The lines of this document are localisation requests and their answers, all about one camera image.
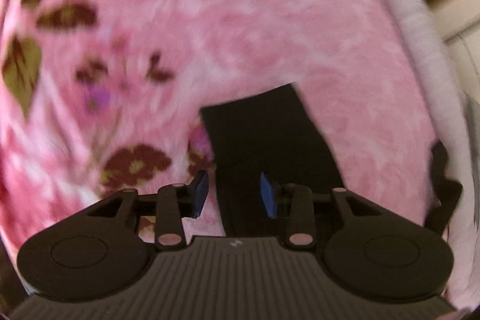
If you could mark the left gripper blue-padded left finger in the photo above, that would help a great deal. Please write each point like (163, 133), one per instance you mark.
(190, 198)

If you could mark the pink floral bed blanket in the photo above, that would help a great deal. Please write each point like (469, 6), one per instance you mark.
(98, 95)

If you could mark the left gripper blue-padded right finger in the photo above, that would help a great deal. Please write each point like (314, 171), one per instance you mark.
(288, 200)

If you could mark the striped lilac quilt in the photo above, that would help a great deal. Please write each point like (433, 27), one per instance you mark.
(447, 105)

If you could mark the black garment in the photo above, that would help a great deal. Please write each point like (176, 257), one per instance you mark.
(268, 134)

